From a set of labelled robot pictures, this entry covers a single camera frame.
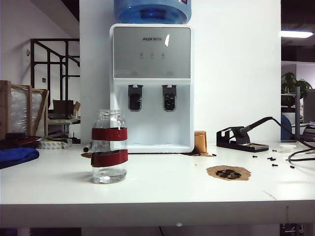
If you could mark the clear bottle with red bands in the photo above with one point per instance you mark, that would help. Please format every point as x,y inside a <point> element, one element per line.
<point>109,134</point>

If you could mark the grey dispenser tap lever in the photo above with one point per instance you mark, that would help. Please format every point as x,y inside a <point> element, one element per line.
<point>135,98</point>
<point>169,98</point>

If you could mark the white water dispenser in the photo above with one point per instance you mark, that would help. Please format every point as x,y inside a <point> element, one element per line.
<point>151,49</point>

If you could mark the blue water jug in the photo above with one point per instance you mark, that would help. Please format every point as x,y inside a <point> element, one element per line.
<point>128,12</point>

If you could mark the copper cylindrical can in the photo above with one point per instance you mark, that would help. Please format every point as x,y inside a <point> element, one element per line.
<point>200,142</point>

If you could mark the brown patch under can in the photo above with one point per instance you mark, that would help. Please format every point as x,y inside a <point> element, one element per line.
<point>205,154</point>

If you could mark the black marker pen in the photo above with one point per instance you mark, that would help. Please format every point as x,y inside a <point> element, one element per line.
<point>86,148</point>

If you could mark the large brown scorched patch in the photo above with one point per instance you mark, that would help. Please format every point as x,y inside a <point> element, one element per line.
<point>213,172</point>

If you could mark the small brown scorched patch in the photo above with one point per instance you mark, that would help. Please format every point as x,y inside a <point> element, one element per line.
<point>86,155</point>

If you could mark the black soldering iron stand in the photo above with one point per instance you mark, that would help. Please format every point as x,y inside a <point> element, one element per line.
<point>235,146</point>

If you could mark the round metal side table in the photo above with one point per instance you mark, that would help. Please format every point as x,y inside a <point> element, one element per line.
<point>63,121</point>

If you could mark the black soldering iron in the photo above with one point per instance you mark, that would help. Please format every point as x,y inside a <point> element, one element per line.
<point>252,125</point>

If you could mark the brown cardboard box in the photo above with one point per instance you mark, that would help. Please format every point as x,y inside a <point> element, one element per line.
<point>62,107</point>

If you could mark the white tape roll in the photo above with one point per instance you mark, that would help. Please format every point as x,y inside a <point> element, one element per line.
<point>53,145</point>

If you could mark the black stair railing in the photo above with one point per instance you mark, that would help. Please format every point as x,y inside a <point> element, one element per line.
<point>50,73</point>

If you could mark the blue office chair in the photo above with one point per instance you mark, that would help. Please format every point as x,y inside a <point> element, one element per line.
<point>286,127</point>

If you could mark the clear solder spool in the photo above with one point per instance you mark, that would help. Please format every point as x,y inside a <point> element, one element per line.
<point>288,148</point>

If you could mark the dark red bundle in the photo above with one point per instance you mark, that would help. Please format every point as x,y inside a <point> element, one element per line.
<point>21,140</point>

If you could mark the green potted plant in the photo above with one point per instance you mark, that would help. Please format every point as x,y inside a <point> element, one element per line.
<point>290,78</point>

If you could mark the blue folded cloth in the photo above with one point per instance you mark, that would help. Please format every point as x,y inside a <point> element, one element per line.
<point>17,156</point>

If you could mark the grey computer monitor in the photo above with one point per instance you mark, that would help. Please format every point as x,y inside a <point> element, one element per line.
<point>310,105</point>

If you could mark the rectangular ceiling light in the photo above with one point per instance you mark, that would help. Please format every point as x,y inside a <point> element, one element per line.
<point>294,34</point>

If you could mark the grey metal post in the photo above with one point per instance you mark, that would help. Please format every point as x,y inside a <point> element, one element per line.
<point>297,110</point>

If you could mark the wooden crate frame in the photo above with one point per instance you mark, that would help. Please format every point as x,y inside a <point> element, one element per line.
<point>8,110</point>

